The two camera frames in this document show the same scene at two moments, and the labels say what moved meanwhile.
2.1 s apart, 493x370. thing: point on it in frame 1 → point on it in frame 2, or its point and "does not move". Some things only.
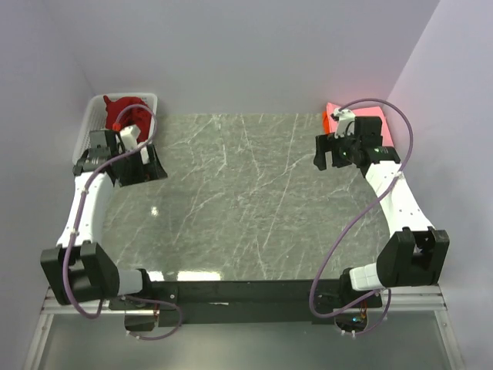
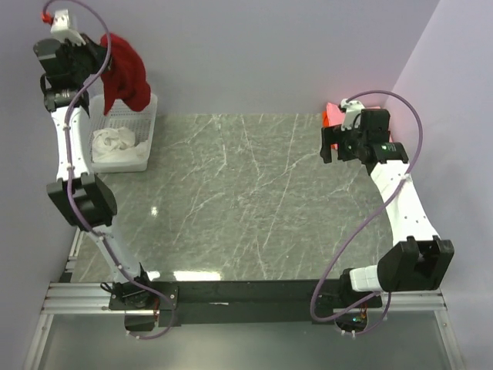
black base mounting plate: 252,302 does not move
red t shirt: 132,116 → 125,77
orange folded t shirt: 325,123 does not move
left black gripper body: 133,171 → 86,59
